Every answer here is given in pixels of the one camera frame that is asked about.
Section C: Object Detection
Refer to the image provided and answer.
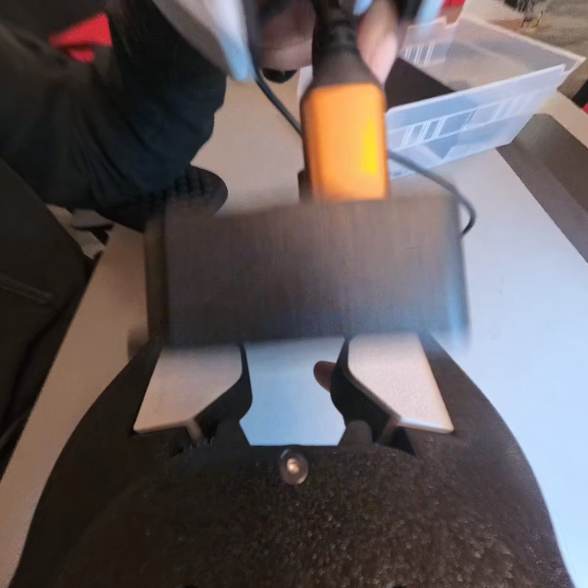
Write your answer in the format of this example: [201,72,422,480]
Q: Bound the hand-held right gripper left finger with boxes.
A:
[133,345,252,442]

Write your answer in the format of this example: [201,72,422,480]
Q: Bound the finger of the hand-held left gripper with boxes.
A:
[156,0,260,82]
[358,0,443,84]

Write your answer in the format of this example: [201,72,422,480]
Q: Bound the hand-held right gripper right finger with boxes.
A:
[332,334,454,437]

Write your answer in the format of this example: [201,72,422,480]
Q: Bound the usb cable with orange plug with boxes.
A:
[300,0,390,204]

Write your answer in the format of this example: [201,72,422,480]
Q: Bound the thin black hub cable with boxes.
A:
[254,69,477,237]

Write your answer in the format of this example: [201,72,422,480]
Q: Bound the clear plastic box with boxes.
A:
[385,13,585,181]

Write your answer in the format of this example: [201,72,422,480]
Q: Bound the person's red shirt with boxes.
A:
[50,13,113,62]

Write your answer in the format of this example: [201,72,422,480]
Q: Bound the black bumpy wrist pad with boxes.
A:
[177,166,229,213]

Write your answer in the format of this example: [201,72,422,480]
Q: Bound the person's black pants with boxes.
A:
[0,158,95,469]

